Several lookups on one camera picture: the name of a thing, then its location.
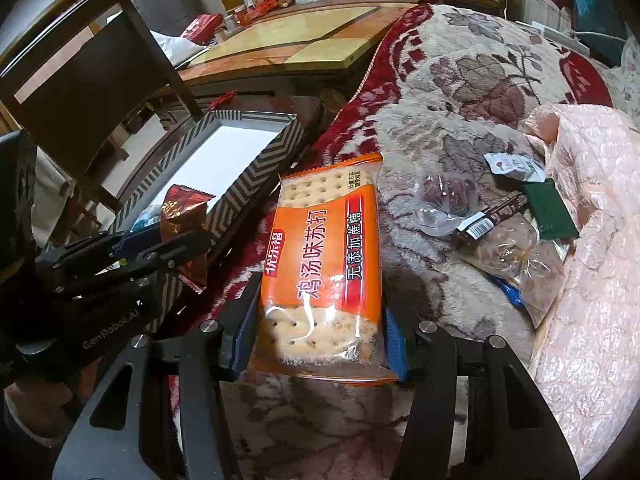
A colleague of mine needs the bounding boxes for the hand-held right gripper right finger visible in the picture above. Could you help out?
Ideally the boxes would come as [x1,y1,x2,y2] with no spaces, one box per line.
[385,305,581,480]

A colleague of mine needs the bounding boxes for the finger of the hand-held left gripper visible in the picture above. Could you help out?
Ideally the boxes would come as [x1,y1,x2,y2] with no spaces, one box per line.
[37,225,161,271]
[55,230,213,296]

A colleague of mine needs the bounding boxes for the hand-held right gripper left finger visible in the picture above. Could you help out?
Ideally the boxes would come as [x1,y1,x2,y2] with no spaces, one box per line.
[52,294,261,480]

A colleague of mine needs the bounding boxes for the blue snack packet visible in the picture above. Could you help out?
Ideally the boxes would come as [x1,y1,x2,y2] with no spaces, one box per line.
[135,204,163,231]

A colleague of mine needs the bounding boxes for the red snack packet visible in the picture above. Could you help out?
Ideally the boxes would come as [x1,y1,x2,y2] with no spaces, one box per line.
[159,185,217,293]

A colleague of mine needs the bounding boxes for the orange cracker packet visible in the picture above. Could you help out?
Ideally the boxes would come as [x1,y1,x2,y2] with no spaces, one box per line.
[249,151,398,385]

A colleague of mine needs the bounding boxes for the blue-edged cracker packet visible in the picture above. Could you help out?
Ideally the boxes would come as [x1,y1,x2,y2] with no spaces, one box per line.
[492,275,526,308]

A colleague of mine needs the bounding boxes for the chevron patterned box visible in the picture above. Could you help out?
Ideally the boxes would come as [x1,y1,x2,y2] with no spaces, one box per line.
[107,109,321,311]

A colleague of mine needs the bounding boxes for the clear bag of nuts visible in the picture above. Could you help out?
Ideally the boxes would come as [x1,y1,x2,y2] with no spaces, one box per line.
[457,215,568,328]

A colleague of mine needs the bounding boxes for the clear bag of red dates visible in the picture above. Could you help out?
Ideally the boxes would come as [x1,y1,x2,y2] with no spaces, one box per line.
[414,172,488,238]

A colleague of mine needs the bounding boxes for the dark brown snack packet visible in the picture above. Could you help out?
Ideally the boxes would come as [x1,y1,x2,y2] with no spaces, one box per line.
[455,192,531,246]

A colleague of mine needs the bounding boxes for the person's left hand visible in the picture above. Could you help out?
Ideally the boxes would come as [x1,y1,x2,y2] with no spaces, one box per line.
[5,380,68,448]

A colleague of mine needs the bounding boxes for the dark wooden chair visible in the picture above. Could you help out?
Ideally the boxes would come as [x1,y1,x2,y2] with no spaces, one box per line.
[0,0,203,211]

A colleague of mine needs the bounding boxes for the white plastic bag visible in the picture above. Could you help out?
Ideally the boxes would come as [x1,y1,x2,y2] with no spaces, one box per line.
[150,30,206,68]

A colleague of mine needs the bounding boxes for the dark green snack packet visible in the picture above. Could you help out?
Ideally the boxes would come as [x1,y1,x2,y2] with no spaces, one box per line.
[520,178,581,240]

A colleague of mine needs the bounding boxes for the pink quilt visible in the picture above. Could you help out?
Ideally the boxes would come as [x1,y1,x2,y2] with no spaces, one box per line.
[520,102,640,480]

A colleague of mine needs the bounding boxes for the small white snack packet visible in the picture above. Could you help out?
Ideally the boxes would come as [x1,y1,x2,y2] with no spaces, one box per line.
[484,152,548,183]

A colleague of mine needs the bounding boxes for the red gift box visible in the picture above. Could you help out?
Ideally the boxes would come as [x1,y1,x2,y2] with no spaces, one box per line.
[180,12,223,43]

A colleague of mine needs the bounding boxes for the wooden table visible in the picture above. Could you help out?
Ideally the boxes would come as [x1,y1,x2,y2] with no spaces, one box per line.
[100,2,421,171]

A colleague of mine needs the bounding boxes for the floral bedsheet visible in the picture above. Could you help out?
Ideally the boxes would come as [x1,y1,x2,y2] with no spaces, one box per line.
[600,60,640,111]

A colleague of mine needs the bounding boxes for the white power strip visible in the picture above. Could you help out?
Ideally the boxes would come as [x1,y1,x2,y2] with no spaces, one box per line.
[531,21,566,41]

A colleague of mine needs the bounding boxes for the teal bag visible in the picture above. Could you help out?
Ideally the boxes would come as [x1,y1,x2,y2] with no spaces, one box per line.
[570,0,626,66]

